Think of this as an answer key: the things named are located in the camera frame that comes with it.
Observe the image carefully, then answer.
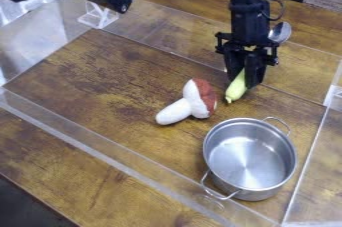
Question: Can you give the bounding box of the clear acrylic enclosure wall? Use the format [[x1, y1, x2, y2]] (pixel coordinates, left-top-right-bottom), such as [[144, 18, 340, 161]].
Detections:
[[0, 0, 342, 227]]

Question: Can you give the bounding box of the plush white red mushroom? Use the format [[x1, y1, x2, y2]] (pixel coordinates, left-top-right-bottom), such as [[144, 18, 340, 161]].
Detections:
[[155, 78, 216, 125]]

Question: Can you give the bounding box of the green handled metal spoon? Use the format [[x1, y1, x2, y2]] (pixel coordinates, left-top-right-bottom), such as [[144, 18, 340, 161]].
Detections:
[[224, 22, 292, 103]]

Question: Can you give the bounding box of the stainless steel pot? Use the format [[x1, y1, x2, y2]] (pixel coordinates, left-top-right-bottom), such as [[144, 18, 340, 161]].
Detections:
[[200, 117, 298, 201]]

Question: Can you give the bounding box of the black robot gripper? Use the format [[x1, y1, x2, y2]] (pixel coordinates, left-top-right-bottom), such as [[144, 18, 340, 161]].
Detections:
[[215, 0, 278, 89]]

